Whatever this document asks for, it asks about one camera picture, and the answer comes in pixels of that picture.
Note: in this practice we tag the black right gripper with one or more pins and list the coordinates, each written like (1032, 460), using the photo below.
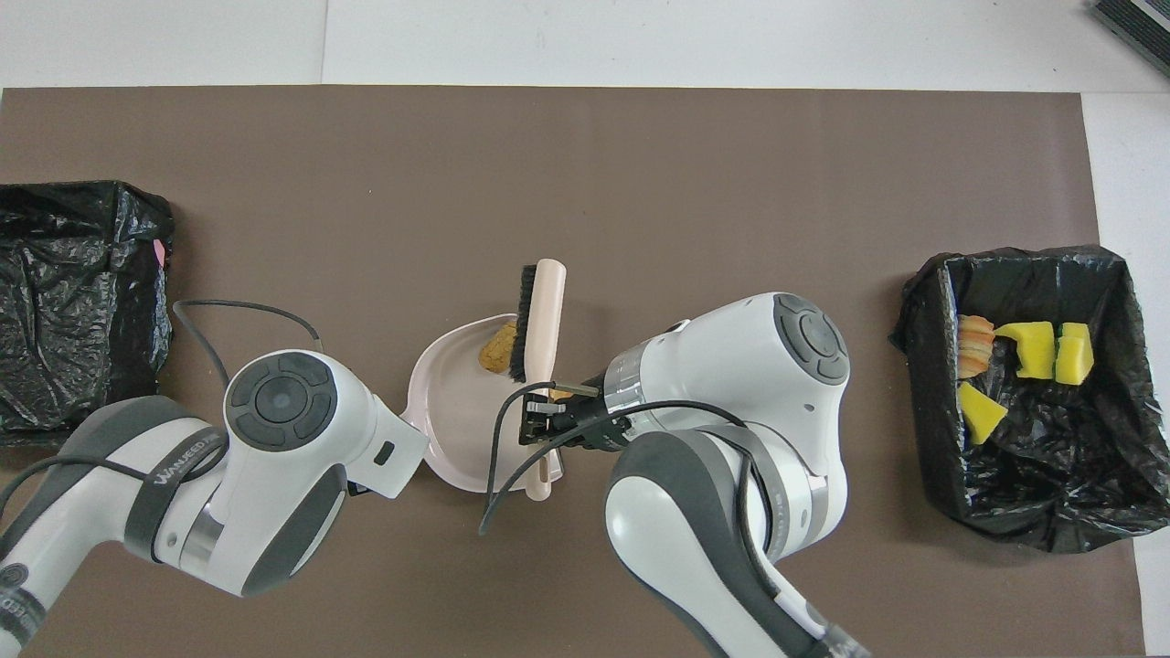
(594, 425)

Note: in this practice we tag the brown toy croquette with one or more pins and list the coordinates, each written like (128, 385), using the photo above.
(498, 352)

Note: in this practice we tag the beige plastic dustpan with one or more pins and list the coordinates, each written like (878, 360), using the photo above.
(457, 411)

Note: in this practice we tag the beige hand brush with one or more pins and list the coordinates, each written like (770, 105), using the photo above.
(548, 311)

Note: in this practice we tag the yellow sponge with green layer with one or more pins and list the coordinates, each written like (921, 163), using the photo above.
(978, 416)

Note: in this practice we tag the tan toy bread piece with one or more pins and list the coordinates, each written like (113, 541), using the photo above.
(975, 347)

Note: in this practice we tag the yellow sponge piece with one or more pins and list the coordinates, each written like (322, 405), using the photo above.
(1076, 356)
(1033, 352)

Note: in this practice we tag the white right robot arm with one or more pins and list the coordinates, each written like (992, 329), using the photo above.
(731, 366)

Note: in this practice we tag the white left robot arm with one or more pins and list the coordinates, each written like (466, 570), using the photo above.
(274, 475)

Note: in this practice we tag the black-bagged bin with pink spot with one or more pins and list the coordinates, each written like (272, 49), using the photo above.
(91, 384)

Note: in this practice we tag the brown paper table mat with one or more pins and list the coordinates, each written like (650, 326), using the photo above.
(731, 146)

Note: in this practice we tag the black grilled device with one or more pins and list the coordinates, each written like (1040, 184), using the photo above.
(1138, 23)

